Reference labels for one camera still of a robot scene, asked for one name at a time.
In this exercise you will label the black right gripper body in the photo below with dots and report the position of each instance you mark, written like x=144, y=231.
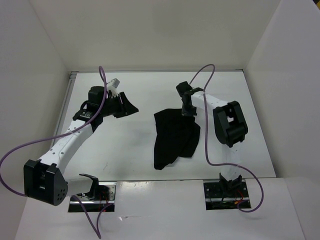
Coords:
x=188, y=111

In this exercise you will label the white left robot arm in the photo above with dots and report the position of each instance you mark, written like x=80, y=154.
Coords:
x=44, y=178

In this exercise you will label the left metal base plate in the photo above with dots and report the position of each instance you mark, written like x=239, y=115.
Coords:
x=103, y=195

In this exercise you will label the metal base plate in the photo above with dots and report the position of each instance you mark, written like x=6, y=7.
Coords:
x=218, y=199
x=103, y=195

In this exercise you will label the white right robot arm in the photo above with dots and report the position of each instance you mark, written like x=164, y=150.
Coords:
x=230, y=129

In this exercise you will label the black fabric skirt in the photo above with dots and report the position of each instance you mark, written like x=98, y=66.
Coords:
x=177, y=137

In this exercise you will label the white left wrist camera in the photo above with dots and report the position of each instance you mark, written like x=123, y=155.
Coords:
x=112, y=88

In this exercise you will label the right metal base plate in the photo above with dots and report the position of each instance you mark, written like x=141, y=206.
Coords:
x=218, y=199

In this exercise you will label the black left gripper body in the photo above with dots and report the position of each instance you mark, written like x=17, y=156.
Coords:
x=114, y=106

